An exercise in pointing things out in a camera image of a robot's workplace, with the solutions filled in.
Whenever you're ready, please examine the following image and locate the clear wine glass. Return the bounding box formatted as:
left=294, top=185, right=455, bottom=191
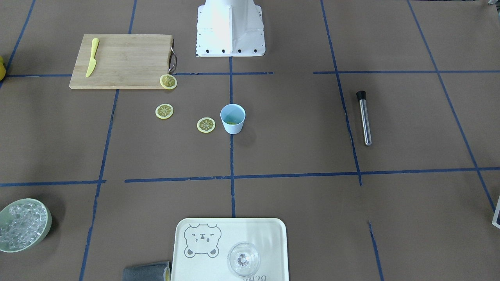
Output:
left=227, top=242, right=261, bottom=277

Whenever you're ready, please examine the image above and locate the bamboo cutting board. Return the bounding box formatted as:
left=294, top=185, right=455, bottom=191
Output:
left=69, top=34, right=173, bottom=89

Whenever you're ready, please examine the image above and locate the green bowl of ice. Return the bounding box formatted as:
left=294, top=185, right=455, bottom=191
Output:
left=0, top=199, right=52, bottom=253

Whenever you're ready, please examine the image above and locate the lemon slice on table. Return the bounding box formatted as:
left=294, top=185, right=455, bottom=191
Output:
left=155, top=103, right=174, bottom=120

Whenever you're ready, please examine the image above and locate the cream bear tray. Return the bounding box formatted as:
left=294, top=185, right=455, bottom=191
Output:
left=170, top=218, right=289, bottom=281

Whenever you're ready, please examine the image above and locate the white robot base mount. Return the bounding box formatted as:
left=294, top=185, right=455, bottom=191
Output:
left=195, top=0, right=266, bottom=57

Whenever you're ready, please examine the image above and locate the yellow lemon at edge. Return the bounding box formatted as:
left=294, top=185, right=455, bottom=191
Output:
left=0, top=56, right=7, bottom=81

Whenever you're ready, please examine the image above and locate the lemon slice at board corner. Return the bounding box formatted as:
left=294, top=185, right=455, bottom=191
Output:
left=159, top=74, right=177, bottom=90

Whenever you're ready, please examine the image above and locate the blue paper cup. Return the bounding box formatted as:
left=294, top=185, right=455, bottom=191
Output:
left=220, top=103, right=246, bottom=135

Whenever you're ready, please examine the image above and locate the yellow plastic knife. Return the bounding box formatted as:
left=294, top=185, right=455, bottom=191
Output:
left=85, top=37, right=100, bottom=78

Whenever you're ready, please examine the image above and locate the grey folded cloth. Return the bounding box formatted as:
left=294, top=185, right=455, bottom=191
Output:
left=122, top=261, right=171, bottom=281

